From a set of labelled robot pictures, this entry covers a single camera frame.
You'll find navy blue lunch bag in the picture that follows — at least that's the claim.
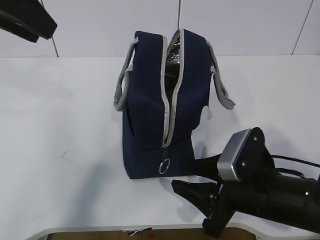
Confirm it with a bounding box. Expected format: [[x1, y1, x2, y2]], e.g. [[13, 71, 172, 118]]
[[113, 28, 235, 179]]

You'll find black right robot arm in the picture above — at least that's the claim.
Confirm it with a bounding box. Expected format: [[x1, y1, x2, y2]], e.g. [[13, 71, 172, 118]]
[[171, 150, 320, 238]]

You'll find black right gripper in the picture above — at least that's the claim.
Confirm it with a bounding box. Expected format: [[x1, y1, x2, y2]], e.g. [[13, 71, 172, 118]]
[[171, 154, 250, 237]]

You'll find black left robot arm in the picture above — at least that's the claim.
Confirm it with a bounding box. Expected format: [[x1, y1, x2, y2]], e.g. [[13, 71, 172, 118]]
[[0, 0, 58, 43]]

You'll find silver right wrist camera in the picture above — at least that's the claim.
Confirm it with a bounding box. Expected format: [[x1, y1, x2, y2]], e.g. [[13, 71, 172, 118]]
[[217, 127, 265, 182]]

